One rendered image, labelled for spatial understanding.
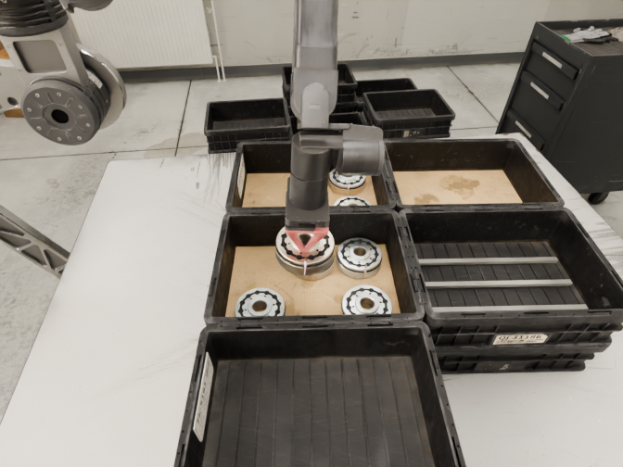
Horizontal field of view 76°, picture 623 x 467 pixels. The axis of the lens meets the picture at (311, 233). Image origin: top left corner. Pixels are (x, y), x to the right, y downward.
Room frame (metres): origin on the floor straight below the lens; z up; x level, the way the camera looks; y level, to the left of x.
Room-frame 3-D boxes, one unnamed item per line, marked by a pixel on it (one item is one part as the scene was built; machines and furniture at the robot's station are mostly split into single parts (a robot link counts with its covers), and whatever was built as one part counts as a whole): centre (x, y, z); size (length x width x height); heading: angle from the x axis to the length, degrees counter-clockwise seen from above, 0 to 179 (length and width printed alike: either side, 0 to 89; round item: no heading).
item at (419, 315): (0.54, 0.00, 0.92); 0.40 x 0.30 x 0.02; 91
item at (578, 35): (2.02, -1.31, 0.88); 0.25 x 0.19 x 0.03; 97
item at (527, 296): (0.55, -0.40, 0.87); 0.40 x 0.30 x 0.11; 91
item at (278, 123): (1.79, 0.31, 0.37); 0.40 x 0.30 x 0.45; 97
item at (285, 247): (0.49, 0.01, 1.04); 0.10 x 0.10 x 0.01
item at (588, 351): (0.55, -0.40, 0.76); 0.40 x 0.30 x 0.12; 91
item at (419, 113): (1.89, -0.48, 0.37); 0.40 x 0.30 x 0.45; 97
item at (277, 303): (0.47, 0.10, 0.86); 0.10 x 0.10 x 0.01
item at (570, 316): (0.55, -0.40, 0.92); 0.40 x 0.30 x 0.02; 91
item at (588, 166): (1.96, -1.43, 0.45); 0.60 x 0.45 x 0.90; 97
